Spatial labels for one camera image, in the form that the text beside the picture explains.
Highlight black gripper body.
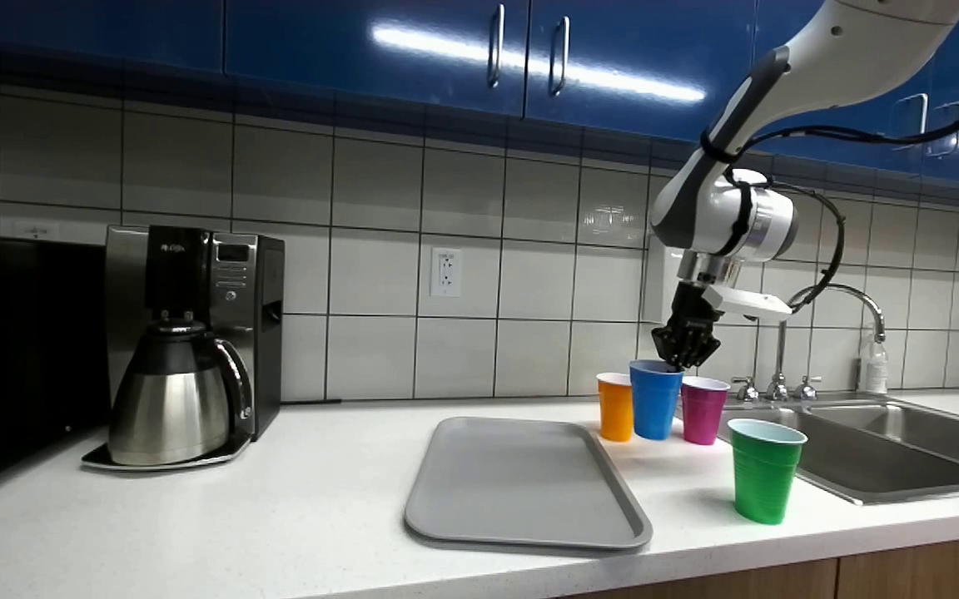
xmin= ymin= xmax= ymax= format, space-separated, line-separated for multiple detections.
xmin=653 ymin=284 xmax=719 ymax=370

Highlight blue plastic cup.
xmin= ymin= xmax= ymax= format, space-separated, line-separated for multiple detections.
xmin=629 ymin=358 xmax=682 ymax=441

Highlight orange plastic cup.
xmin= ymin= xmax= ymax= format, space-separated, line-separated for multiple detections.
xmin=597 ymin=374 xmax=634 ymax=444

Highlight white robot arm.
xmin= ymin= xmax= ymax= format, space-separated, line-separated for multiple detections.
xmin=649 ymin=0 xmax=959 ymax=370

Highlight grey plastic tray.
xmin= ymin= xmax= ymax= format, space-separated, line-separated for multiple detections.
xmin=403 ymin=416 xmax=653 ymax=554

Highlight magenta plastic cup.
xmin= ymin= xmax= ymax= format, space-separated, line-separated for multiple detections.
xmin=679 ymin=377 xmax=728 ymax=446

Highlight white soap dispenser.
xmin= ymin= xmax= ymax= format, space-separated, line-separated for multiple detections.
xmin=643 ymin=236 xmax=682 ymax=327

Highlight chrome faucet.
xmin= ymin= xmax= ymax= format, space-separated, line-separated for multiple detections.
xmin=733 ymin=284 xmax=890 ymax=404

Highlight green plastic cup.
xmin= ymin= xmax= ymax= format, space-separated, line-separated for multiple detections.
xmin=728 ymin=421 xmax=810 ymax=527

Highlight clear soap bottle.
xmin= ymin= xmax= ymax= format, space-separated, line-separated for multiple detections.
xmin=855 ymin=338 xmax=890 ymax=393

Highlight blue upper cabinets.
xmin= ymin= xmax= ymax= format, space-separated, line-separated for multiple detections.
xmin=0 ymin=0 xmax=959 ymax=200

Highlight stainless steel sink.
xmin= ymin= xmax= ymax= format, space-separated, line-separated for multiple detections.
xmin=721 ymin=396 xmax=959 ymax=510

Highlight wooden lower cabinet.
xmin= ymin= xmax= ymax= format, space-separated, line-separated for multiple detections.
xmin=572 ymin=541 xmax=959 ymax=599

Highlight black steel coffee maker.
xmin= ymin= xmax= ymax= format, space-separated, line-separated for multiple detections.
xmin=82 ymin=228 xmax=284 ymax=473

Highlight steel coffee carafe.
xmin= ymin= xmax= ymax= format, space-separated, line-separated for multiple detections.
xmin=108 ymin=327 xmax=253 ymax=470

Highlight black microwave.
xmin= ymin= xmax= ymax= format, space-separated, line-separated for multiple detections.
xmin=0 ymin=236 xmax=110 ymax=473

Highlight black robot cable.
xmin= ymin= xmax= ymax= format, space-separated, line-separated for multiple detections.
xmin=708 ymin=20 xmax=959 ymax=315

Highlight white wall outlet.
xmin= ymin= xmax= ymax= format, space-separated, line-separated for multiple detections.
xmin=428 ymin=245 xmax=463 ymax=300

